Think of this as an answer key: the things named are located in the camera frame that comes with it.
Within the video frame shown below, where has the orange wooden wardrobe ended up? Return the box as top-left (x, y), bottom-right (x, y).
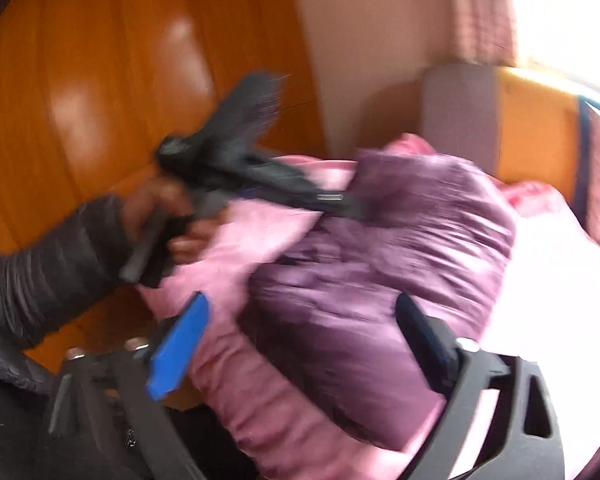
top-left (0, 0), bottom-right (332, 411)

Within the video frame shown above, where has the bedroom window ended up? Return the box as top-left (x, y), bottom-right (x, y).
top-left (512, 0), bottom-right (600, 89)

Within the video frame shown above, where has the purple quilted down jacket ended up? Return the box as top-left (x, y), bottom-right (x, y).
top-left (238, 151), bottom-right (516, 451)

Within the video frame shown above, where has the grey yellow blue headboard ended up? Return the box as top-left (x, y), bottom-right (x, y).
top-left (420, 63), bottom-right (600, 221)

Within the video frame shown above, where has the pink bed cover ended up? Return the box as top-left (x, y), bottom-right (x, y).
top-left (136, 131), bottom-right (600, 480)

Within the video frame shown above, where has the black sleeved left forearm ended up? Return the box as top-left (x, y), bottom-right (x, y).
top-left (0, 195), bottom-right (131, 394)

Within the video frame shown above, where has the pink left curtain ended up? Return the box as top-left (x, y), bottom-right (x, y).
top-left (452, 0), bottom-right (517, 66)

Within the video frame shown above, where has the person left hand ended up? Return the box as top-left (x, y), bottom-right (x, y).
top-left (120, 177), bottom-right (227, 264)

